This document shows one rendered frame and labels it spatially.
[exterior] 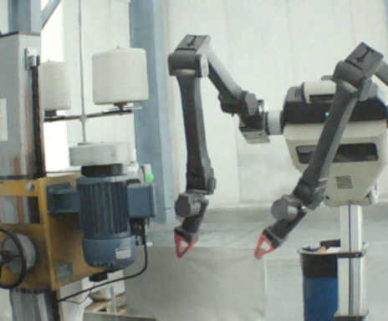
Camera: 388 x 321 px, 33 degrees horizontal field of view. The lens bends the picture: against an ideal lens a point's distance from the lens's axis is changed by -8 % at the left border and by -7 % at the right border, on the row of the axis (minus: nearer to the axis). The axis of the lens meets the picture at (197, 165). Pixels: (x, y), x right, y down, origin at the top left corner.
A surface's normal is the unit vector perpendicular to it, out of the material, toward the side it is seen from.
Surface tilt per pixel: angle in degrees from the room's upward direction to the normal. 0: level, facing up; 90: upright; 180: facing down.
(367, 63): 57
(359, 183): 130
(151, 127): 90
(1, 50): 90
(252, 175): 90
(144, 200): 90
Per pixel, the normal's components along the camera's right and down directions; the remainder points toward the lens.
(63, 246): 0.92, -0.04
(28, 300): -0.39, 0.07
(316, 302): -0.64, 0.13
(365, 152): -0.26, 0.70
